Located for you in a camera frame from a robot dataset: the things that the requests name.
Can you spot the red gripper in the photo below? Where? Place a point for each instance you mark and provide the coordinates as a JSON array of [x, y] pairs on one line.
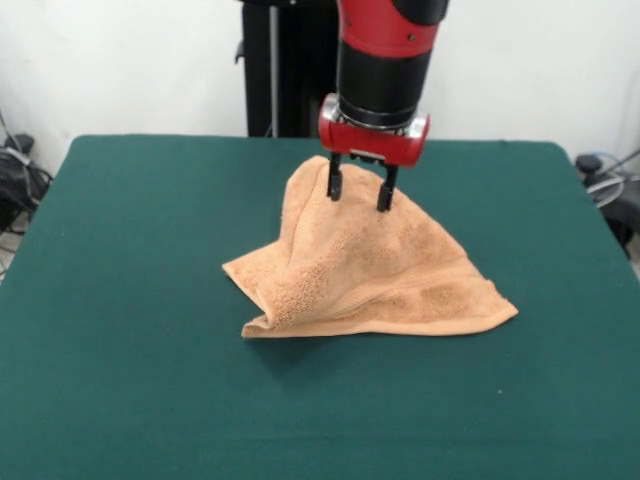
[[370, 142]]

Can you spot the orange terry towel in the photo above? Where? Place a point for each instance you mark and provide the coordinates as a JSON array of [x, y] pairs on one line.
[[375, 275]]

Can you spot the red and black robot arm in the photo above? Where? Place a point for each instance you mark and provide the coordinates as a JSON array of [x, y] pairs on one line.
[[385, 60]]

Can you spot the dark green table cloth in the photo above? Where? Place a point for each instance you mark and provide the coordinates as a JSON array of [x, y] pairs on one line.
[[150, 375]]

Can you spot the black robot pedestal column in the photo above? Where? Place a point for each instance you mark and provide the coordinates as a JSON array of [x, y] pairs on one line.
[[280, 75]]

